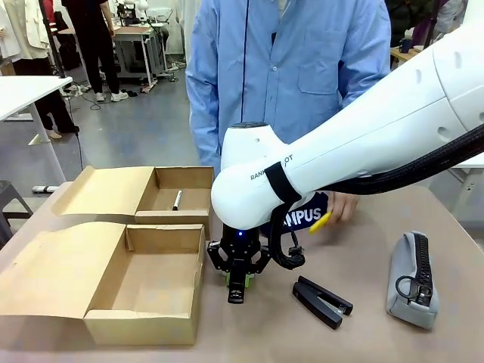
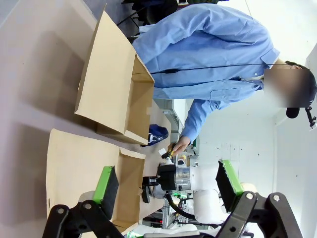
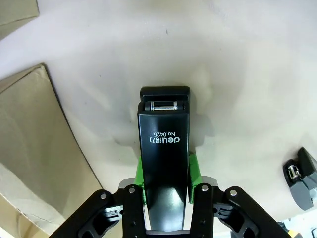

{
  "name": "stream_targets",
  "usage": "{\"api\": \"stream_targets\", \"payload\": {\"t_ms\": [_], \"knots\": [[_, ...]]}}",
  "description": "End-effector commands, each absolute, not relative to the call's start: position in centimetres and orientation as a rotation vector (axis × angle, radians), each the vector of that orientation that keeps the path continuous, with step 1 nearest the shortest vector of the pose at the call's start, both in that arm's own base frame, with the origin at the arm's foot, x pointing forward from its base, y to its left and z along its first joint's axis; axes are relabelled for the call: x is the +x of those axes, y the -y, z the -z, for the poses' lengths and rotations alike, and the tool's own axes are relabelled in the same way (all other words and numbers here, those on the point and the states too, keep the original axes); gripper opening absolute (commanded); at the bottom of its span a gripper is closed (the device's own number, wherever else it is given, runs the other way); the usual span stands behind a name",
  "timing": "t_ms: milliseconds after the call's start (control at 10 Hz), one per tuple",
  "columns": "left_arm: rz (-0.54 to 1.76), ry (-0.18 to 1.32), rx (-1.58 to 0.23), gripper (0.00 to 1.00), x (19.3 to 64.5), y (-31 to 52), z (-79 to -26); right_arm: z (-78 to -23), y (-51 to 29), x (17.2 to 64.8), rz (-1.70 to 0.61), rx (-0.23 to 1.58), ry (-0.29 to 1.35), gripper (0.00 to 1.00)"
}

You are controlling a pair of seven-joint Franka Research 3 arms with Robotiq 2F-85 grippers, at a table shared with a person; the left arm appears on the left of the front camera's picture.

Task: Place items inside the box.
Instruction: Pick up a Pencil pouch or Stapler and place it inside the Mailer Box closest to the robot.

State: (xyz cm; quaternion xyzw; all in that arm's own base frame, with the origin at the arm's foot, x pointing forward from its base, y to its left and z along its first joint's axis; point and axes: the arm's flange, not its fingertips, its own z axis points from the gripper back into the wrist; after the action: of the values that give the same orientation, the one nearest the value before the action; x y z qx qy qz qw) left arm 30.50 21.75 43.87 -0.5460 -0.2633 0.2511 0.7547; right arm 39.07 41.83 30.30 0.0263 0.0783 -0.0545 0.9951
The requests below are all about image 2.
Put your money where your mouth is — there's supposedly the person's left hand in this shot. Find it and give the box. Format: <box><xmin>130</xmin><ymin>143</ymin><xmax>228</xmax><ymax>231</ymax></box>
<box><xmin>171</xmin><ymin>135</ymin><xmax>191</xmax><ymax>156</ymax></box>

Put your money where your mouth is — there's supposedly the person's left forearm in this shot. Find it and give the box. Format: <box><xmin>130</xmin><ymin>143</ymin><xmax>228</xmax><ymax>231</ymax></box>
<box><xmin>179</xmin><ymin>99</ymin><xmax>211</xmax><ymax>144</ymax></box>

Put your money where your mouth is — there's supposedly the black cap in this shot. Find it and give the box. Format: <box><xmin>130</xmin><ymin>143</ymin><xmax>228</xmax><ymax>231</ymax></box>
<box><xmin>284</xmin><ymin>60</ymin><xmax>317</xmax><ymax>119</ymax></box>

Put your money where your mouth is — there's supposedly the black cap-mounted camera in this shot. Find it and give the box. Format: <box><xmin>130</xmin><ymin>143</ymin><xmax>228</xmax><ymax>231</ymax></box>
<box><xmin>305</xmin><ymin>106</ymin><xmax>317</xmax><ymax>132</ymax></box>

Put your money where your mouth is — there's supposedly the person in blue shirt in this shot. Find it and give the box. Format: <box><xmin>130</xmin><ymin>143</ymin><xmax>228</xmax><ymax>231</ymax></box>
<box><xmin>132</xmin><ymin>3</ymin><xmax>317</xmax><ymax>144</ymax></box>

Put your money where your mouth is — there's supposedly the navy blue zipper pouch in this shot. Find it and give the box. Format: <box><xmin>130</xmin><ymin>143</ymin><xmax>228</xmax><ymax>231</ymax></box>
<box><xmin>141</xmin><ymin>123</ymin><xmax>169</xmax><ymax>147</ymax></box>

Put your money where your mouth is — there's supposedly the cardboard box with straight flap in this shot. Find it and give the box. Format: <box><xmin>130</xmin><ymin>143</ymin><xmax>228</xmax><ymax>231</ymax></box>
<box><xmin>74</xmin><ymin>3</ymin><xmax>156</xmax><ymax>146</ymax></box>

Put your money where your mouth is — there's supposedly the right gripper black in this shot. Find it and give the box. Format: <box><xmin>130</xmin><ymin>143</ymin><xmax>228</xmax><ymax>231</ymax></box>
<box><xmin>140</xmin><ymin>165</ymin><xmax>177</xmax><ymax>204</ymax></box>

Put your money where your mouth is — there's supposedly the black and yellow hand tool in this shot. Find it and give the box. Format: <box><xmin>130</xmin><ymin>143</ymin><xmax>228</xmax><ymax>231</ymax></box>
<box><xmin>161</xmin><ymin>143</ymin><xmax>177</xmax><ymax>161</ymax></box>

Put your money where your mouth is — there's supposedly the black chair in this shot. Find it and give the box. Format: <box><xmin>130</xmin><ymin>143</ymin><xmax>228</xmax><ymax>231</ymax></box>
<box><xmin>116</xmin><ymin>0</ymin><xmax>179</xmax><ymax>38</ymax></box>

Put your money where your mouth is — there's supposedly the aluminium profile frame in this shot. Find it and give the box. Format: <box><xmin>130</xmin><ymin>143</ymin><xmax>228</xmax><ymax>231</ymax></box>
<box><xmin>162</xmin><ymin>99</ymin><xmax>185</xmax><ymax>129</ymax></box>

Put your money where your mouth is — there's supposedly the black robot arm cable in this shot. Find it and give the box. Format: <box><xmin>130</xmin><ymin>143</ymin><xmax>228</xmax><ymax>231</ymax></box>
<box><xmin>164</xmin><ymin>192</ymin><xmax>199</xmax><ymax>220</ymax></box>

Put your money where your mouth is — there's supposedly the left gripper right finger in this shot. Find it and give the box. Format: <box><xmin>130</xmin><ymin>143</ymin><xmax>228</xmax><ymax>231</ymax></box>
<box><xmin>215</xmin><ymin>160</ymin><xmax>303</xmax><ymax>238</ymax></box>

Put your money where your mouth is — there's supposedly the person's right forearm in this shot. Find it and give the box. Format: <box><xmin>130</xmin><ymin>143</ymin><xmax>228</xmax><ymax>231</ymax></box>
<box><xmin>132</xmin><ymin>14</ymin><xmax>189</xmax><ymax>64</ymax></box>

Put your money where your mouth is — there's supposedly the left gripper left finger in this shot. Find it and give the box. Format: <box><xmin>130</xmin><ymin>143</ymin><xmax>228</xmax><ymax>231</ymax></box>
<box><xmin>42</xmin><ymin>165</ymin><xmax>124</xmax><ymax>238</ymax></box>

